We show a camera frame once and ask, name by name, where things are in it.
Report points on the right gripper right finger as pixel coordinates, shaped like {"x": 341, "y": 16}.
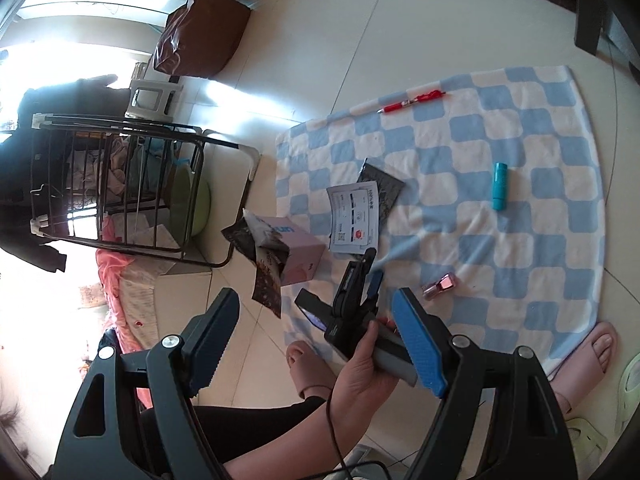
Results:
{"x": 527, "y": 437}

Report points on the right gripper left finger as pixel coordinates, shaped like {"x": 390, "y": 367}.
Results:
{"x": 103, "y": 436}

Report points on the white barcode packet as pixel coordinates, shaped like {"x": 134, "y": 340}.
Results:
{"x": 354, "y": 217}

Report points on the red pen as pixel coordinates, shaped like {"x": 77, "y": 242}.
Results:
{"x": 421, "y": 98}

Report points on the black snack packet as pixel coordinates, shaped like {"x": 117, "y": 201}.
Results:
{"x": 262, "y": 245}

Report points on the person left forearm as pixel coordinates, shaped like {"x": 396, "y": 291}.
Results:
{"x": 309, "y": 449}

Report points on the person left hand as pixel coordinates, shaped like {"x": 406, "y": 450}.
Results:
{"x": 361, "y": 387}

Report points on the pink cardboard box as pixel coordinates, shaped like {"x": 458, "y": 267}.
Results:
{"x": 306, "y": 251}

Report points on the green slipper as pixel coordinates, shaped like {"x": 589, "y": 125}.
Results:
{"x": 628, "y": 394}

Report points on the small dark foil packet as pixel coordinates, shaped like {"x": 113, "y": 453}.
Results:
{"x": 389, "y": 188}

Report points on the blue white checkered cloth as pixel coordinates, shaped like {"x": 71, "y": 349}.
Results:
{"x": 530, "y": 274}

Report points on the black metal rack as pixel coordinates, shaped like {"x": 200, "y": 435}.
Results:
{"x": 140, "y": 188}

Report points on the teal cylinder tube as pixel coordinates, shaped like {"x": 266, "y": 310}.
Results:
{"x": 499, "y": 190}

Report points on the white plastic stool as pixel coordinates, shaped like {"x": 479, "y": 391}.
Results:
{"x": 153, "y": 100}

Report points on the dark brown storage bag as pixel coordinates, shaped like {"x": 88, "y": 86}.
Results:
{"x": 200, "y": 38}

